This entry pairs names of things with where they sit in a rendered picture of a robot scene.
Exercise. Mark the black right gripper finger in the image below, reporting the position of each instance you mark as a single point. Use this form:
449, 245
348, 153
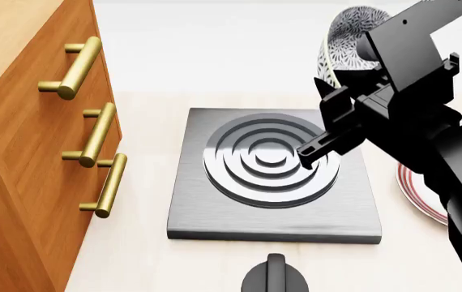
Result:
336, 109
330, 143

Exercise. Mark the black white patterned bowl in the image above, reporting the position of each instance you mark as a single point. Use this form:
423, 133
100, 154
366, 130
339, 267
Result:
348, 30

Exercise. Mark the black stove knob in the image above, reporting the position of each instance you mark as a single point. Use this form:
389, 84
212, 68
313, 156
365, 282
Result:
275, 276

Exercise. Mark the grey square stove plate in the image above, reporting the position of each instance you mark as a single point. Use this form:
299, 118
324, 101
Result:
198, 213

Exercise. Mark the white plate with red stripes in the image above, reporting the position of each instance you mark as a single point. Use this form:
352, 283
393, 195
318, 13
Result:
414, 196

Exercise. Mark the wooden drawer cabinet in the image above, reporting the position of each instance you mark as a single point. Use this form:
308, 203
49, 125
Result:
8, 152

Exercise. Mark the black gripper camera mount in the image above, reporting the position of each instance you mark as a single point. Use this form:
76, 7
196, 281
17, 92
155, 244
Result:
409, 45

